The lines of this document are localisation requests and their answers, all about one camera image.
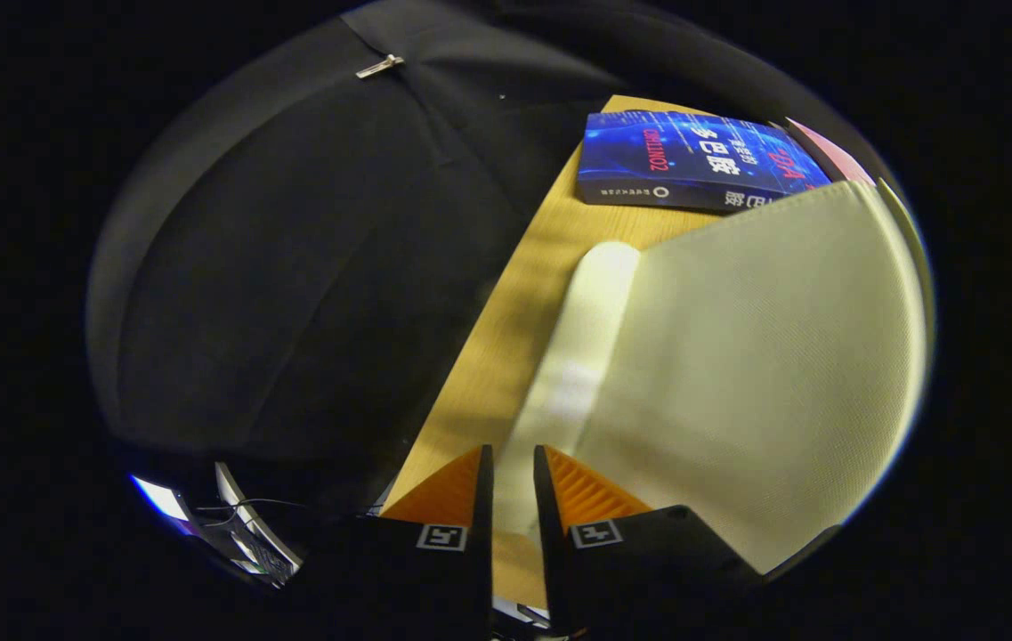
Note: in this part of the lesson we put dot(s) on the blue book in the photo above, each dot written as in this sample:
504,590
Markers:
692,160

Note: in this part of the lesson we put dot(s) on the pink booklet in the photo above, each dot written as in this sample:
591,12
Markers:
830,153

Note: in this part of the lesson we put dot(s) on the pale green fabric storage box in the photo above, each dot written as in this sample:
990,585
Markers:
737,356

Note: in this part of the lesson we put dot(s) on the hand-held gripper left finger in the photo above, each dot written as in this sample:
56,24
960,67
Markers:
481,570

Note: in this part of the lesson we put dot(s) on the grey metal frame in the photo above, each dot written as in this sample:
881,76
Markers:
256,534

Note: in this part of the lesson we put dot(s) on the silver metal clip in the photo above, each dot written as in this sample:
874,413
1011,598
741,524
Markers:
379,67

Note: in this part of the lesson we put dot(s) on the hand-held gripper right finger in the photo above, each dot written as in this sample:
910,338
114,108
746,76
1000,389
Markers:
552,570

